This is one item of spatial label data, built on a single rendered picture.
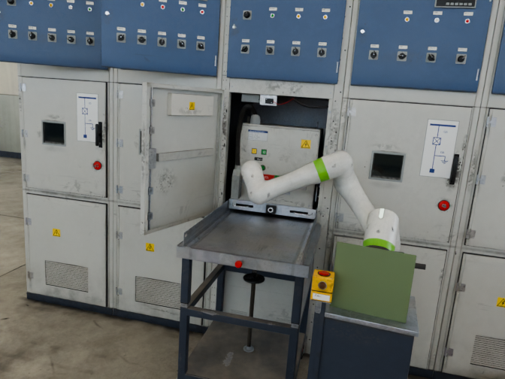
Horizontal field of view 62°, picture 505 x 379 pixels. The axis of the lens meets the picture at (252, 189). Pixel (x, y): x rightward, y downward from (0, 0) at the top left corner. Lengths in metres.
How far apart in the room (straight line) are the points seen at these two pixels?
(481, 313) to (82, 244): 2.51
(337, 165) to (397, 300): 0.69
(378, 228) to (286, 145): 0.92
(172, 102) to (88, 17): 0.92
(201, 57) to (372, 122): 1.02
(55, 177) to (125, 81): 0.82
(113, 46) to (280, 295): 1.73
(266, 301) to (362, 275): 1.15
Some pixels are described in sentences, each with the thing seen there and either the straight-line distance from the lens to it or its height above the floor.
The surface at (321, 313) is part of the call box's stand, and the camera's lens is 1.73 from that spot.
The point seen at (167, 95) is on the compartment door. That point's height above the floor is 1.53.
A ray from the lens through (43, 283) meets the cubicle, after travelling 3.42.
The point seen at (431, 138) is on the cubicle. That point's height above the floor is 1.40.
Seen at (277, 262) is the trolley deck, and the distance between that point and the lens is 1.90.
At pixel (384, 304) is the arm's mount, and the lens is 1.75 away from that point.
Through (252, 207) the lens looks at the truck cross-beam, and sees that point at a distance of 2.60.
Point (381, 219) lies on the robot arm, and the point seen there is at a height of 1.09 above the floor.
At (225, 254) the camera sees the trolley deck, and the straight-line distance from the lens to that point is 1.94.
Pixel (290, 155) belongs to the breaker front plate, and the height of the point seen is 1.23.
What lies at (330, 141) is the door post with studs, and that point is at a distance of 2.44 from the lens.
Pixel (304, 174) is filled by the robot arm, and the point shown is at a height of 1.20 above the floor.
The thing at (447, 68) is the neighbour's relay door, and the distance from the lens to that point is 2.46.
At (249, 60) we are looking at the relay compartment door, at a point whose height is 1.75.
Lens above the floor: 1.54
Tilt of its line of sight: 12 degrees down
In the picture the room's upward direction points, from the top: 4 degrees clockwise
